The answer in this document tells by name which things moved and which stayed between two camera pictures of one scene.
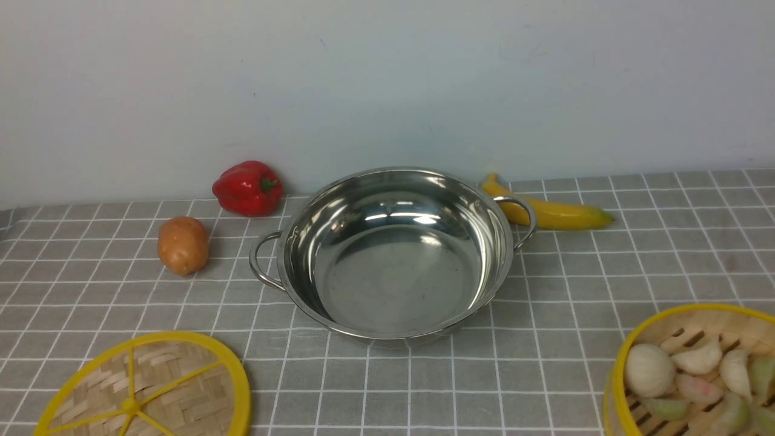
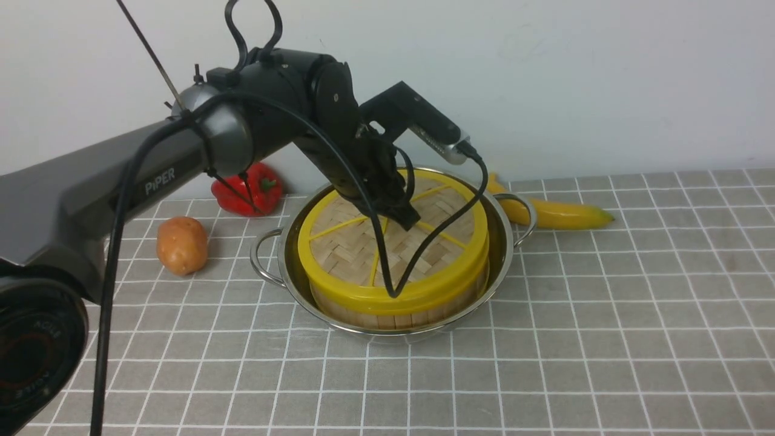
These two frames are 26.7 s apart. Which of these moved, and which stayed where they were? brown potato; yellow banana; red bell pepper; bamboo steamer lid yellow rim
Moved: bamboo steamer lid yellow rim
Stayed: brown potato; yellow banana; red bell pepper
